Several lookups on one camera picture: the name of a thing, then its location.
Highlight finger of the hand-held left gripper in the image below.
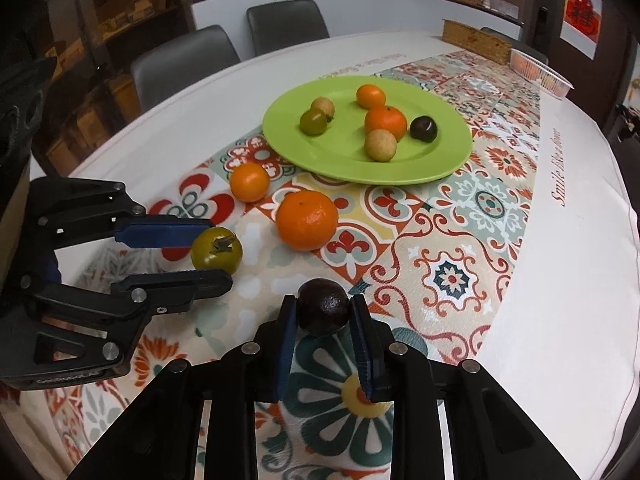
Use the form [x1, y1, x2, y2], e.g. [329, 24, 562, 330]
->
[27, 176, 217, 262]
[0, 268, 235, 392]

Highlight white tablecloth with patterned centre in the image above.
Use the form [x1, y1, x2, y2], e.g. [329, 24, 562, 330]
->
[0, 30, 640, 480]

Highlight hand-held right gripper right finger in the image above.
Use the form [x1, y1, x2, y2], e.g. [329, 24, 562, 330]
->
[351, 294, 576, 480]

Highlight wooden box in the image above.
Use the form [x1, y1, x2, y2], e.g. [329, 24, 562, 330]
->
[442, 18, 517, 65]

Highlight white kitchen counter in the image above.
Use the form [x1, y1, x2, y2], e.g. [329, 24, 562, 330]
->
[189, 0, 528, 56]

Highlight pile of bags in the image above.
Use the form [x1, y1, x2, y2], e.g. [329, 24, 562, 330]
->
[614, 77, 640, 143]

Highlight white plastic basket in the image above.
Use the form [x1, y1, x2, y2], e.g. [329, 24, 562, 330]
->
[509, 48, 576, 100]

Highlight small orange mandarin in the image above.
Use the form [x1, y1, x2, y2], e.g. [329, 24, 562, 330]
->
[229, 162, 271, 203]

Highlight red and white door poster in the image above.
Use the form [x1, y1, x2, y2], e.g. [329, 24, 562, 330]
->
[559, 0, 604, 56]

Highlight dark wooden display cabinet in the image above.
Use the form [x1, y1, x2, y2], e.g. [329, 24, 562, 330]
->
[30, 0, 197, 161]

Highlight dark purple passion fruit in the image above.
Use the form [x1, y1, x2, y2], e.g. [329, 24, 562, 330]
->
[297, 278, 352, 337]
[410, 116, 439, 144]

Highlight green tomato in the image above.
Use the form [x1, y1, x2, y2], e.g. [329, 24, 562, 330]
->
[191, 226, 244, 276]
[299, 108, 331, 136]

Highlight door lock handle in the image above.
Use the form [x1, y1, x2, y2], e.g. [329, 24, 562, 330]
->
[534, 5, 549, 49]

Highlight green plate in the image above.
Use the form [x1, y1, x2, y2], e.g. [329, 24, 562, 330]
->
[262, 75, 473, 186]

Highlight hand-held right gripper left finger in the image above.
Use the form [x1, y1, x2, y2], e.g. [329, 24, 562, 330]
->
[67, 295, 301, 480]

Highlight large orange mandarin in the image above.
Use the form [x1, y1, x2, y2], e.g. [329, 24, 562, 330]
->
[275, 190, 340, 252]
[364, 105, 408, 141]

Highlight brown door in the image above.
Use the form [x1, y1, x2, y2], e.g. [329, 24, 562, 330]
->
[520, 0, 640, 133]

